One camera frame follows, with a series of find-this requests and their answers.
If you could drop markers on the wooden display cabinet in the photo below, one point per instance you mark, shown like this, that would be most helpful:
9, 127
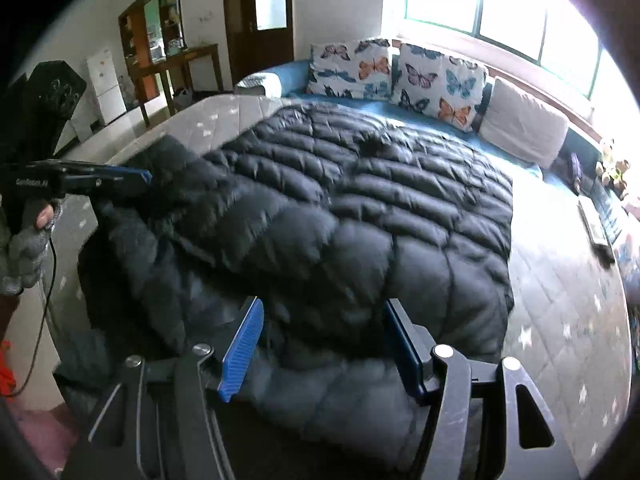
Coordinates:
151, 31

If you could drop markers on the black puffer jacket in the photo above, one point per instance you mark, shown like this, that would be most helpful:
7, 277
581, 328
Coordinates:
323, 213

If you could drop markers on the right butterfly pillow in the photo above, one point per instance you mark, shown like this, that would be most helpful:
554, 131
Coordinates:
439, 85

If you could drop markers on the stuffed toy animals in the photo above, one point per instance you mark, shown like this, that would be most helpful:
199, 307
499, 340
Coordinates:
611, 174

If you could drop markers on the butterfly pillow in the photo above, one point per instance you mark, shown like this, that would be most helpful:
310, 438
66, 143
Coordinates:
357, 69
439, 85

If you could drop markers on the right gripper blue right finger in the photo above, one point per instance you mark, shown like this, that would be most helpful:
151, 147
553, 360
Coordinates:
411, 347

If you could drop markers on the grey gloved left hand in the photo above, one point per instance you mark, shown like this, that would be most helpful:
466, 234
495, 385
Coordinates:
23, 252

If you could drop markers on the left butterfly pillow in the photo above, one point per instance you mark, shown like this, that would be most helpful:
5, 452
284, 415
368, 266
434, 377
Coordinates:
357, 69

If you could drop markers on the purple plush toy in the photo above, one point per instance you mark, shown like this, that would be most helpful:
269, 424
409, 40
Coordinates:
574, 168

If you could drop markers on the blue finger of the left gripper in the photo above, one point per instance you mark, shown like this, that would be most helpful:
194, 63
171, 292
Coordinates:
124, 175

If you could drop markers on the plain white pillow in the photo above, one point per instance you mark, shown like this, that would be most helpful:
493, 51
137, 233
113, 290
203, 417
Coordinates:
522, 125

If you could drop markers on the dark wooden door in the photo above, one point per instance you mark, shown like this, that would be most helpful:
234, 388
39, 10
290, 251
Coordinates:
259, 35

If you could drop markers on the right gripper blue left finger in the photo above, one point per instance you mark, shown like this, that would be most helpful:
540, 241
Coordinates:
236, 346

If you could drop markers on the white small refrigerator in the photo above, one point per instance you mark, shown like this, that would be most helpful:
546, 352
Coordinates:
105, 86

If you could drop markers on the green framed window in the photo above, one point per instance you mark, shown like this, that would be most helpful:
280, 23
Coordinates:
552, 34

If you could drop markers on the grey star quilted mattress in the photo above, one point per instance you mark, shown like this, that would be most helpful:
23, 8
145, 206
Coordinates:
569, 326

